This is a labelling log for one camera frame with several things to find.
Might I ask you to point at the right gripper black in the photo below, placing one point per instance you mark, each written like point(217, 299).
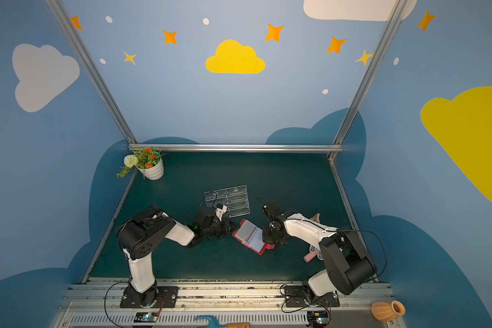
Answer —
point(272, 233)

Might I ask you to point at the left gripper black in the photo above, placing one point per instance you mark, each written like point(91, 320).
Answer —
point(220, 225)

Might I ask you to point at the red card holder wallet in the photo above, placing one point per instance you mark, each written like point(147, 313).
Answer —
point(250, 236)

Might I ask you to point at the clear acrylic card organizer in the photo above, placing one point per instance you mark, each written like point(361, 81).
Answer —
point(235, 198)

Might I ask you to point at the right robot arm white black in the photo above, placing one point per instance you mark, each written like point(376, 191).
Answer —
point(347, 262)

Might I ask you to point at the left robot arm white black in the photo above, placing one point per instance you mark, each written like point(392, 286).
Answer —
point(142, 233)

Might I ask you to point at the white pot with flowers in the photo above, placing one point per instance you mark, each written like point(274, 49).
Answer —
point(147, 160)

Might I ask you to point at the right green circuit board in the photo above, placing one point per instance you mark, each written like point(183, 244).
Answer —
point(318, 319)

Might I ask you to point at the green circuit board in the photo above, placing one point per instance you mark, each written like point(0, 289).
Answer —
point(146, 317)
point(318, 319)

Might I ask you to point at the left green circuit board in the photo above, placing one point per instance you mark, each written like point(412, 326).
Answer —
point(146, 317)

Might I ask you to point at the terracotta clay vase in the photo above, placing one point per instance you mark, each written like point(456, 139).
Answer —
point(387, 311)

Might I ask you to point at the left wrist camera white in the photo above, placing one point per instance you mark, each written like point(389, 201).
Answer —
point(220, 211)

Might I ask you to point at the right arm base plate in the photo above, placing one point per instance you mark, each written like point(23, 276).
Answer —
point(302, 297)

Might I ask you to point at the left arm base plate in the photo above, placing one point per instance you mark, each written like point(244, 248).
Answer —
point(155, 297)

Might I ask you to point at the teal handled tool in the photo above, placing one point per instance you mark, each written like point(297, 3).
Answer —
point(214, 323)

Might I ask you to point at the aluminium rail front frame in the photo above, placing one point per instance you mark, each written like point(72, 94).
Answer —
point(97, 304)

